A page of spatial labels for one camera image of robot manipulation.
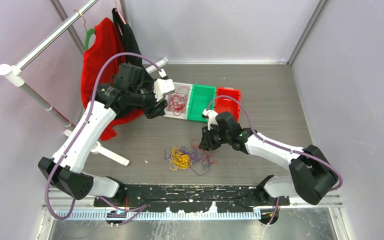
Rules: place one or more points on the green hanger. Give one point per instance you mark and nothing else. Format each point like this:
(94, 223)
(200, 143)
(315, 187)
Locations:
(89, 34)

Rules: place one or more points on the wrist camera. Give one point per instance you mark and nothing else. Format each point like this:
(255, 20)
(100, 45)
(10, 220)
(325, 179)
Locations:
(163, 86)
(210, 116)

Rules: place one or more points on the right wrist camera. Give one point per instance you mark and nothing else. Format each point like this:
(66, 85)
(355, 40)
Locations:
(210, 116)

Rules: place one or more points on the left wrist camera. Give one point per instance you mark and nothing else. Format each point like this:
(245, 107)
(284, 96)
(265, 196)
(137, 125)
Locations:
(163, 86)

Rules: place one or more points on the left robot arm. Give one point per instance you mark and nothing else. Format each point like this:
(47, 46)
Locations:
(126, 92)

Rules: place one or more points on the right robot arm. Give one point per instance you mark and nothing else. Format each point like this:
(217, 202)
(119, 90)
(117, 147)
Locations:
(310, 176)

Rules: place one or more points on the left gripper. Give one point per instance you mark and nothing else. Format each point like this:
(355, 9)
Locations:
(158, 109)

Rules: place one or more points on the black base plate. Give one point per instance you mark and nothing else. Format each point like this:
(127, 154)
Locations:
(193, 198)

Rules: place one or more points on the white plastic bin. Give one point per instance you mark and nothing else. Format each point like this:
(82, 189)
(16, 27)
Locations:
(178, 102)

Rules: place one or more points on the black shirt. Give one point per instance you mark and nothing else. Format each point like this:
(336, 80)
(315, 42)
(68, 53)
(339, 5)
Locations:
(125, 33)

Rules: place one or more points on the red shirt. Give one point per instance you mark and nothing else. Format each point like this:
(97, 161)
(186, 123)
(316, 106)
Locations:
(107, 43)

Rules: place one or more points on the red plastic bin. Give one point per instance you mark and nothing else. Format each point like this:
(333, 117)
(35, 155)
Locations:
(226, 104)

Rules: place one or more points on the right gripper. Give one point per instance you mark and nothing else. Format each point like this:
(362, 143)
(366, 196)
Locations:
(207, 142)

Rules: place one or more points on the green plastic bin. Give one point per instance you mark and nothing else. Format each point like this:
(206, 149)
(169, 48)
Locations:
(200, 97)

